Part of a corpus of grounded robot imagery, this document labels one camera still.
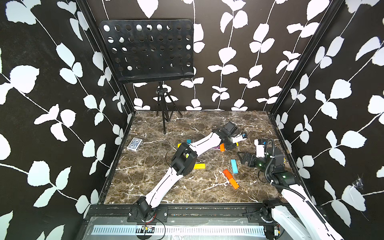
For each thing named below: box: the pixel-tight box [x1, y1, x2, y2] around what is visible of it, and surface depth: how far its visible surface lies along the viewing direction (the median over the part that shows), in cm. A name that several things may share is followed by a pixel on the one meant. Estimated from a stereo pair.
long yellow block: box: [194, 163, 206, 170], surface depth 92 cm
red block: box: [223, 169, 233, 180], surface depth 90 cm
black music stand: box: [99, 19, 195, 134], surface depth 70 cm
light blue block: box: [231, 159, 239, 174], surface depth 92 cm
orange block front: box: [229, 177, 240, 190], surface depth 85 cm
